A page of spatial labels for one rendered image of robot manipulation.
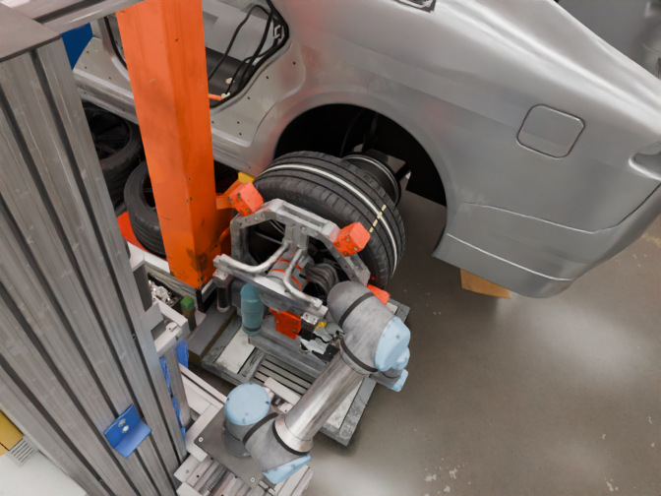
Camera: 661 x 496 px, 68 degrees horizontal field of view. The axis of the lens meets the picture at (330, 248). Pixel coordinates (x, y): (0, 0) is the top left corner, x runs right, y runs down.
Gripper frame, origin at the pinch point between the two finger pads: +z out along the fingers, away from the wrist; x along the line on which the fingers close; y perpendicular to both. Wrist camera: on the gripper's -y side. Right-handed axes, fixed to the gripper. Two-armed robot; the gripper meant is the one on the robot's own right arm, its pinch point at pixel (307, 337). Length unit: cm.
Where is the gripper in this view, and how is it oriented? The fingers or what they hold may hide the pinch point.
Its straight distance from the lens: 169.6
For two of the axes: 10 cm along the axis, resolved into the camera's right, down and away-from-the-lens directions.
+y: 1.2, -6.4, -7.6
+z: -8.9, -4.1, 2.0
